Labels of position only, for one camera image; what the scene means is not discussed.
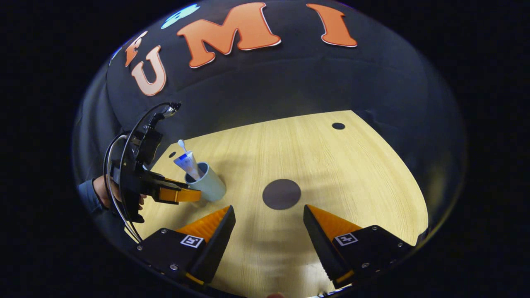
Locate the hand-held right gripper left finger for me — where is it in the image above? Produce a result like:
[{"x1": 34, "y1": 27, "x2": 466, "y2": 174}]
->
[{"x1": 132, "y1": 205, "x2": 236, "y2": 286}]

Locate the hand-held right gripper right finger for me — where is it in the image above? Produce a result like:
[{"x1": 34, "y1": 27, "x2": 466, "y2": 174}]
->
[{"x1": 303, "y1": 204, "x2": 415, "y2": 290}]

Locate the dark round coaster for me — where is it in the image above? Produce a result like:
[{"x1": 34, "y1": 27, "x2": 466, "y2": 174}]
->
[{"x1": 262, "y1": 179, "x2": 302, "y2": 210}]

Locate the black cable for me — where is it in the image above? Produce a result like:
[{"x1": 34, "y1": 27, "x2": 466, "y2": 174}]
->
[{"x1": 103, "y1": 101, "x2": 183, "y2": 243}]

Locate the white toothpaste tube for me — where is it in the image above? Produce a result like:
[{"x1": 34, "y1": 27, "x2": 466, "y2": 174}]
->
[{"x1": 173, "y1": 151, "x2": 203, "y2": 180}]

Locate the wooden desktop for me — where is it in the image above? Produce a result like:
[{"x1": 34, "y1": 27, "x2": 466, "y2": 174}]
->
[{"x1": 124, "y1": 110, "x2": 429, "y2": 298}]

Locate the blue cup with wooden handle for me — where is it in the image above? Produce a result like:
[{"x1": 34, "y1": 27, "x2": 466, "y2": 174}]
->
[{"x1": 184, "y1": 162, "x2": 227, "y2": 202}]

